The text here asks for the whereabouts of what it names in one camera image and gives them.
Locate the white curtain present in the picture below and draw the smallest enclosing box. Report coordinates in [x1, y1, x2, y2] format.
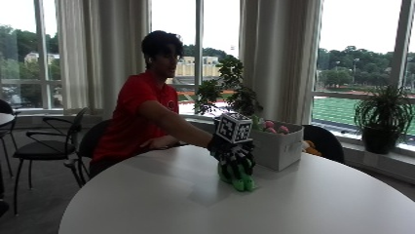
[53, 0, 153, 121]
[236, 0, 324, 126]

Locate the round white table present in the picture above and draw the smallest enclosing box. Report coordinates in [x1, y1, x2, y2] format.
[0, 112, 17, 127]

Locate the leafy potted plant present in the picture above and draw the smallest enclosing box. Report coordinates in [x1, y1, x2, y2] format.
[193, 54, 264, 119]

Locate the grey storage box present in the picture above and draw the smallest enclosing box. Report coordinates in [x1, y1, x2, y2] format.
[250, 120, 304, 173]

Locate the light green soft toy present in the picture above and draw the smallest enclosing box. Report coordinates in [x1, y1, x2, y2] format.
[250, 114, 266, 132]

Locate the pink soft toy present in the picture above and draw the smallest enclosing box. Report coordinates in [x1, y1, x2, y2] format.
[262, 120, 290, 135]

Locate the spiky potted plant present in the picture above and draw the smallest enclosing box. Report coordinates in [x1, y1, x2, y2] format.
[352, 83, 415, 137]

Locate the orange soft toy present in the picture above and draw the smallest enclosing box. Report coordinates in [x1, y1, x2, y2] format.
[300, 139, 323, 157]

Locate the white marker cube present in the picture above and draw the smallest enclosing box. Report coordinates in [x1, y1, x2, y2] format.
[214, 112, 254, 144]

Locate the the person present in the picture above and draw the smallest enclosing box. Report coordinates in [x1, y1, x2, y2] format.
[87, 29, 217, 179]

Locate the black plant pot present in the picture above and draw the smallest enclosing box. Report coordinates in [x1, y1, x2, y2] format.
[360, 126, 401, 155]

